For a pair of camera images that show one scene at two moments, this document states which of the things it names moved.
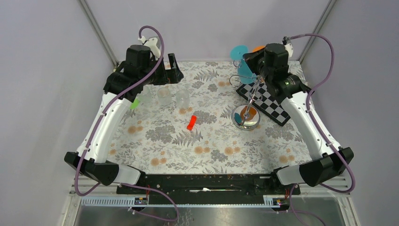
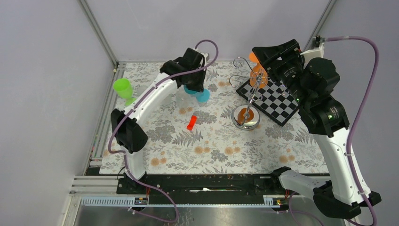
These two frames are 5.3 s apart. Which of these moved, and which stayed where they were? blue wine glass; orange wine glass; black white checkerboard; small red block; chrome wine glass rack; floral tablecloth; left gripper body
Moved: orange wine glass; blue wine glass; left gripper body
Stayed: small red block; floral tablecloth; black white checkerboard; chrome wine glass rack
